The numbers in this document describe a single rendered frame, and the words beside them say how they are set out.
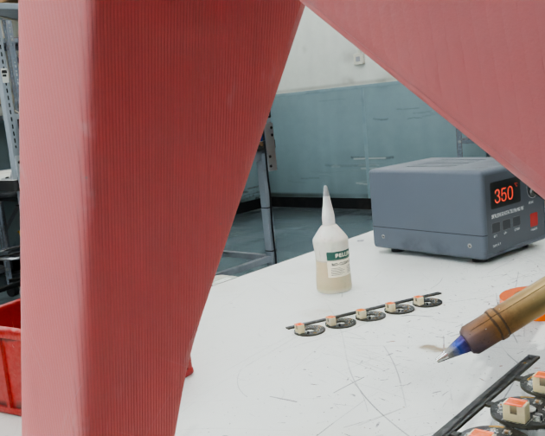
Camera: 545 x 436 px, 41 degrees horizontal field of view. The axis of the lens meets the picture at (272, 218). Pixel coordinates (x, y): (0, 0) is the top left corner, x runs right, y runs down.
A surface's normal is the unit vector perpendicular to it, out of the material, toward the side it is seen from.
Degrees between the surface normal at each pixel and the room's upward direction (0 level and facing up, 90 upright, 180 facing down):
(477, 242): 90
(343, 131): 90
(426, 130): 90
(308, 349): 0
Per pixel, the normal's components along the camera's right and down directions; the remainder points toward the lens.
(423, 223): -0.77, 0.18
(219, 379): -0.10, -0.98
